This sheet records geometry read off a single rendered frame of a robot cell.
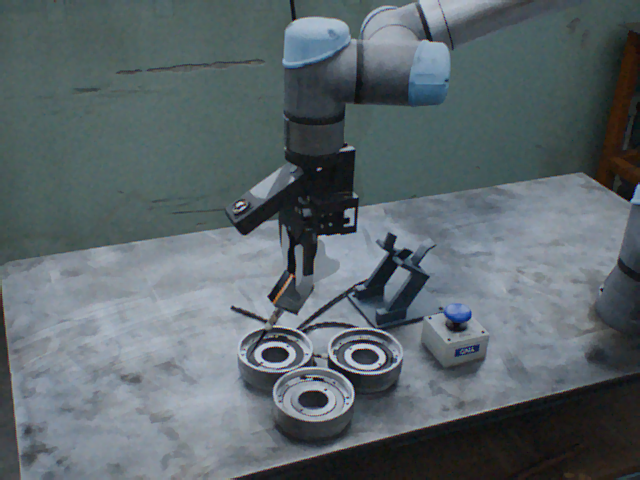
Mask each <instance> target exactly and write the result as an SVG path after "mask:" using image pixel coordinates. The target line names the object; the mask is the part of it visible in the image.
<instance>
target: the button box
mask: <svg viewBox="0 0 640 480"><path fill-rule="evenodd" d="M488 338H489V334H488V333H487V332H486V331H485V329H484V328H483V327H482V325H481V324H480V323H479V322H478V321H477V320H476V319H475V318H474V317H473V316H472V318H471V320H469V321H467V322H464V323H461V324H460V325H459V326H456V325H453V324H452V321H450V320H448V318H446V316H445V314H444V313H439V314H435V315H430V316H425V317H424V318H423V326H422V334H421V342H422V343H423V344H424V346H425V347H426V348H427V349H428V350H429V352H430V353H431V354H432V355H433V357H434V358H435V359H436V360H437V361H438V363H439V364H440V365H441V366H443V368H448V367H455V366H459V365H463V364H468V363H472V362H476V361H480V360H484V359H486V356H487V344H488Z"/></svg>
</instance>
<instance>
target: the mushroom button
mask: <svg viewBox="0 0 640 480"><path fill-rule="evenodd" d="M444 314H445V316H446V318H448V320H450V321H452V324H453V325H456V326H459V325H460V324H461V323H464V322H467V321H469V320H471V318H472V311H471V309H470V307H468V306H467V305H465V304H462V303H450V304H448V305H447V306H446V308H445V311H444Z"/></svg>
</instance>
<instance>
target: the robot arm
mask: <svg viewBox="0 0 640 480"><path fill-rule="evenodd" d="M586 1H589V0H421V1H418V2H416V3H413V4H410V5H407V6H405V7H402V8H396V7H391V6H386V7H381V8H379V9H376V10H375V11H373V12H372V13H370V14H369V15H368V17H367V18H366V19H365V21H364V22H363V24H362V27H361V32H360V39H359V40H355V39H351V36H350V35H349V27H348V25H347V24H346V23H344V22H343V21H342V22H341V21H338V20H334V19H326V18H305V19H300V20H297V21H295V22H291V23H290V24H289V26H288V28H287V29H286V33H285V49H284V59H283V66H284V124H283V143H284V145H285V159H286V160H287V161H288V163H287V164H285V165H284V166H283V167H281V168H280V169H278V170H277V171H276V172H274V173H273V174H272V175H270V176H269V177H267V178H266V179H265V180H263V181H262V183H260V184H259V185H258V184H257V185H256V186H255V187H253V188H252V189H251V190H249V191H248V192H246V193H245V194H244V195H242V196H241V197H240V198H238V199H237V200H235V201H234V202H233V203H231V205H230V206H228V207H227V208H226V210H225V212H226V214H227V216H228V218H229V219H230V220H231V223H232V225H233V226H234V227H235V229H236V230H237V231H238V232H239V233H240V234H241V235H243V236H246V235H248V234H249V233H251V232H252V231H253V230H255V229H256V228H257V227H259V226H260V225H261V224H262V223H263V222H265V221H266V220H267V219H269V218H270V217H271V216H273V215H274V214H277V213H278V212H279V215H278V225H279V236H280V245H281V248H282V256H283V262H284V267H285V270H287V271H292V272H294V273H295V277H296V282H295V290H296V291H297V293H298V294H299V296H300V297H301V299H302V300H305V299H307V298H308V296H309V294H310V292H311V288H312V286H313V284H314V283H315V282H317V281H319V280H321V279H323V278H325V277H327V276H329V275H331V274H333V273H335V272H337V271H338V270H339V269H340V260H339V259H338V258H335V257H332V256H329V255H326V253H325V244H324V242H323V241H322V240H321V239H317V237H319V236H323V235H325V236H326V237H327V236H332V235H337V234H340V235H341V236H342V235H347V234H352V233H356V231H357V215H358V200H359V197H358V196H357V195H356V194H355V193H354V192H353V176H354V159H355V149H354V148H353V147H352V146H351V147H349V145H348V143H347V142H346V141H345V140H344V128H345V110H346V104H361V105H393V106H411V107H414V108H416V107H417V106H436V105H440V104H441V103H442V102H443V101H444V100H445V98H446V96H447V93H448V89H449V83H450V71H451V62H450V51H454V50H457V49H460V48H462V47H465V46H468V45H471V44H473V43H476V42H479V41H482V40H484V39H487V38H490V37H493V36H495V35H498V34H500V33H502V32H505V31H508V30H511V29H513V28H516V27H519V26H522V25H524V24H527V23H530V22H533V21H535V20H538V19H541V18H544V17H546V16H548V15H551V14H553V13H556V12H559V11H562V10H564V9H567V8H570V7H573V6H575V5H578V4H581V3H584V2H586ZM345 196H348V198H345ZM349 196H352V197H349ZM630 203H631V208H630V211H629V215H628V219H627V223H626V227H625V231H624V235H623V239H622V243H621V246H620V250H619V254H618V258H617V262H616V266H615V267H614V269H613V270H612V272H611V273H610V274H609V276H608V277H607V279H605V281H604V283H603V284H602V285H601V286H600V288H599V290H598V293H597V297H596V301H595V309H596V312H597V314H599V316H600V317H601V318H602V319H603V320H604V321H605V322H606V323H607V324H609V325H610V326H611V327H613V328H615V329H616V330H618V331H620V332H622V333H624V334H627V335H628V336H631V337H634V338H638V339H640V183H639V184H638V185H637V187H636V190H635V193H634V197H633V199H632V200H631V202H630ZM352 208H354V221H353V224H352V225H348V226H344V224H349V223H350V220H351V217H350V216H349V215H348V214H346V213H345V211H348V209H352Z"/></svg>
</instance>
